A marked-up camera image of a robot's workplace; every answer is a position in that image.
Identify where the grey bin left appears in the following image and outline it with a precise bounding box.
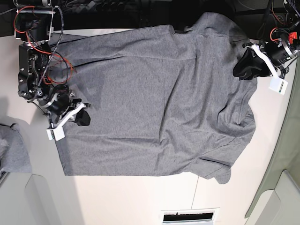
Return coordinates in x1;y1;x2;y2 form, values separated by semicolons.
0;173;50;225

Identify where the grey bin right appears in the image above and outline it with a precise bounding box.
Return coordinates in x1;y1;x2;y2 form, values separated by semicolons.
246;170;300;225

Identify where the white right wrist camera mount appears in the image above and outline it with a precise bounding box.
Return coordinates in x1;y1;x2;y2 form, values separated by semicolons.
46;102;91;141

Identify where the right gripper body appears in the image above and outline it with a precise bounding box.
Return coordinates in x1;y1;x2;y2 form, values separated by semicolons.
38;85;81;124

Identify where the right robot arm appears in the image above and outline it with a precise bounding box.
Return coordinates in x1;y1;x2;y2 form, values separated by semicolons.
13;0;90;128

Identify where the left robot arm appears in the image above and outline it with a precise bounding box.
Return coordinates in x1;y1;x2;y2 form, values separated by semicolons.
233;0;300;80

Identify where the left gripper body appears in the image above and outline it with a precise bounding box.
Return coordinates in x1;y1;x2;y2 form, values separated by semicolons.
259;32;300;70

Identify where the grey shirt pile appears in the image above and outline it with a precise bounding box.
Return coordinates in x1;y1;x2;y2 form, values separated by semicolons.
0;123;32;173

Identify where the orange cable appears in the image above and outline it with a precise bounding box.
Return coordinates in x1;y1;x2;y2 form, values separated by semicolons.
13;6;77;82

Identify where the grey bin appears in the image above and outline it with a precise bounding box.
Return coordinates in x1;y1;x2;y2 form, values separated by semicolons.
246;170;300;225
0;173;50;225

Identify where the table cable slot grommet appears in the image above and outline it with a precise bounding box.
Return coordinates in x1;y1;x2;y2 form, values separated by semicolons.
161;208;219;225

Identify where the grey t-shirt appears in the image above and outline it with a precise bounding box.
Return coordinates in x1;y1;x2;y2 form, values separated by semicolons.
56;12;257;184

